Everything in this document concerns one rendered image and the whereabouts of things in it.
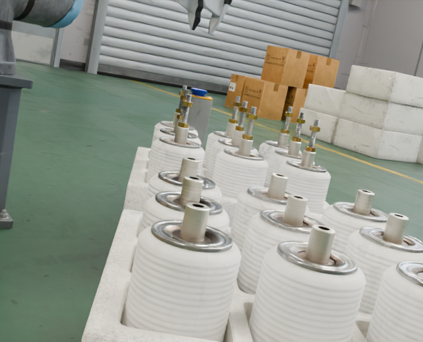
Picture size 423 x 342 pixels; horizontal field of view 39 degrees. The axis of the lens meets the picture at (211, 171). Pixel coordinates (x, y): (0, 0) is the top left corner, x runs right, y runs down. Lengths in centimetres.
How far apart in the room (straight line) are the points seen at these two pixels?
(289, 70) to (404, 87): 144
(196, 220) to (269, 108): 453
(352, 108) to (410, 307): 353
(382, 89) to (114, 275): 337
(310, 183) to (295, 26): 655
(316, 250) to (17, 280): 60
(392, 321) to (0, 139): 86
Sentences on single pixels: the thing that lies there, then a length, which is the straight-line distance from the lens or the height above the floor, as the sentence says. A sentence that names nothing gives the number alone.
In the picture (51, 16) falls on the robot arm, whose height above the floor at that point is 43.
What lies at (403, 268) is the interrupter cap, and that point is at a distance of 61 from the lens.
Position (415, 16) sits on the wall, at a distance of 791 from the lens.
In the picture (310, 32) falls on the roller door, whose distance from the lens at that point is 774.
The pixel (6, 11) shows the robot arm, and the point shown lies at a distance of 124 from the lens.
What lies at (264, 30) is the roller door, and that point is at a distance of 733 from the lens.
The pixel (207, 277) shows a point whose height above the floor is 23.
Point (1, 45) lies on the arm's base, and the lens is 124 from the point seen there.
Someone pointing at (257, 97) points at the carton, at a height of 16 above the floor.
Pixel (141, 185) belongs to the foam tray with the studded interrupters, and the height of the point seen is 18.
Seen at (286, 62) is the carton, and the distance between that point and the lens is 508.
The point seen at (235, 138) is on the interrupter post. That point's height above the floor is 27.
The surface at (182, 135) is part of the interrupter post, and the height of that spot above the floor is 27.
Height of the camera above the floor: 41
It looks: 11 degrees down
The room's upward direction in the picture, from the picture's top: 12 degrees clockwise
